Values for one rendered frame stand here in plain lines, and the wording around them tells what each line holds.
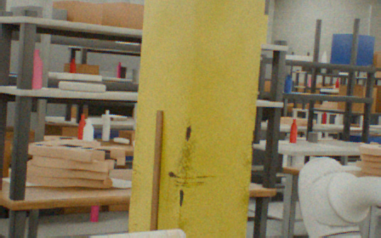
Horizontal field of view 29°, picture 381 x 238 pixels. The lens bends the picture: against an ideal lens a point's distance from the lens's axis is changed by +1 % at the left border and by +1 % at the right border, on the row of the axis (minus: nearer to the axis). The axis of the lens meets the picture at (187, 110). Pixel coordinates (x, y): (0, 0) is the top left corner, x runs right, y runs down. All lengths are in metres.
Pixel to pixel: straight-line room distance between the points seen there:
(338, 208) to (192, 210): 0.80
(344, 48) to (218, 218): 6.46
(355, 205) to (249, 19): 0.95
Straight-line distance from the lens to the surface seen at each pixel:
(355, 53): 8.41
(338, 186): 1.52
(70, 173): 3.60
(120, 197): 3.45
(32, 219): 4.55
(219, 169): 2.27
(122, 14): 6.54
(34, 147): 3.65
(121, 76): 7.71
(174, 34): 2.24
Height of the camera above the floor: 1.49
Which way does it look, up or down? 3 degrees down
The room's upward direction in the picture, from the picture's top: 4 degrees clockwise
